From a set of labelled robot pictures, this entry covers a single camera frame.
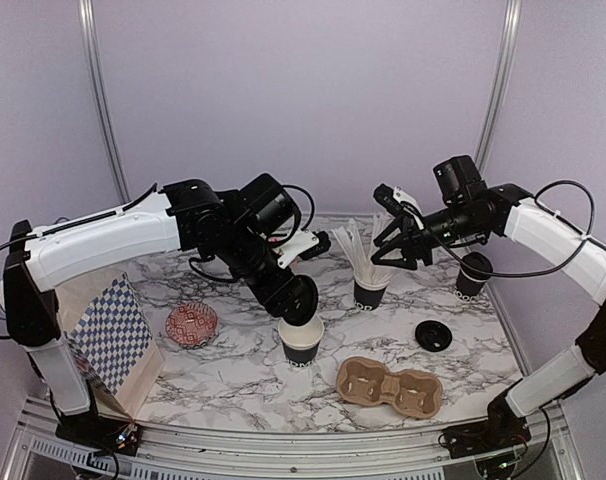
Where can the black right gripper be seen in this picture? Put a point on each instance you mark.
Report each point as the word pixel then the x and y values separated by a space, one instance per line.
pixel 411 244

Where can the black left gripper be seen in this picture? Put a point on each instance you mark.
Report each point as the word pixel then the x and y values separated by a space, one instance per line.
pixel 276 295

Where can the black paper coffee cup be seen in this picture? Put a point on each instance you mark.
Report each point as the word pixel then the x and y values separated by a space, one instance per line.
pixel 301 343

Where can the black plastic cup lid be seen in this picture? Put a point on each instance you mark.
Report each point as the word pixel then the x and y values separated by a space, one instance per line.
pixel 302 301

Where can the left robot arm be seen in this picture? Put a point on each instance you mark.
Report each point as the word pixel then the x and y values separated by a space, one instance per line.
pixel 233 226

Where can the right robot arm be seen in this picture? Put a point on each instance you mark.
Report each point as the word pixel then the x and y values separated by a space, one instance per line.
pixel 475 211

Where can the bundle of white straws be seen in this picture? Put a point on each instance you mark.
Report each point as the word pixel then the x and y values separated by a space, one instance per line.
pixel 366 273

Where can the black cup holding straws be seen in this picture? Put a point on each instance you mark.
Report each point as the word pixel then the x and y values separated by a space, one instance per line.
pixel 367 297

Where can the red patterned bowl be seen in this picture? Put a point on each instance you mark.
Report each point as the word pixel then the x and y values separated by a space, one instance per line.
pixel 192 325

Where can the brown cardboard cup carrier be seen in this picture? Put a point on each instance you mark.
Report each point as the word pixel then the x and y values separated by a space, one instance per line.
pixel 370 383

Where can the blue checkered paper bag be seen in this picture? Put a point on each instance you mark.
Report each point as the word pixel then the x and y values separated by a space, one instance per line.
pixel 110 339

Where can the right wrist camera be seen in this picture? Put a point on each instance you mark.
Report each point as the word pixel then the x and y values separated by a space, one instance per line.
pixel 397 202

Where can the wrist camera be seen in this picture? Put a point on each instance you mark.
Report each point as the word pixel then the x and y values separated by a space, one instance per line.
pixel 397 202
pixel 305 245

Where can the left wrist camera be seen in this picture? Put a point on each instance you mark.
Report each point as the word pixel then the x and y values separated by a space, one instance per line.
pixel 305 245

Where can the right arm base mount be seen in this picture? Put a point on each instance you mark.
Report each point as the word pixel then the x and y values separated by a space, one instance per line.
pixel 481 437

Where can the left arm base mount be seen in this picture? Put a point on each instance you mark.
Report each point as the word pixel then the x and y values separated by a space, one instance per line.
pixel 106 435

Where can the aluminium front rail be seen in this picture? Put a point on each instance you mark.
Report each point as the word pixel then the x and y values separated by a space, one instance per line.
pixel 173 452

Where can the right aluminium frame post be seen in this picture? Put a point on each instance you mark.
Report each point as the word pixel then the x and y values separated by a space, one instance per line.
pixel 500 83

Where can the aluminium frame post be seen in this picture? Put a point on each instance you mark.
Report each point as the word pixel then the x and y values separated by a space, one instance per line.
pixel 500 83
pixel 99 93

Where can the left aluminium frame post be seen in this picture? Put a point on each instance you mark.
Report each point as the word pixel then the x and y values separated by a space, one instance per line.
pixel 99 93

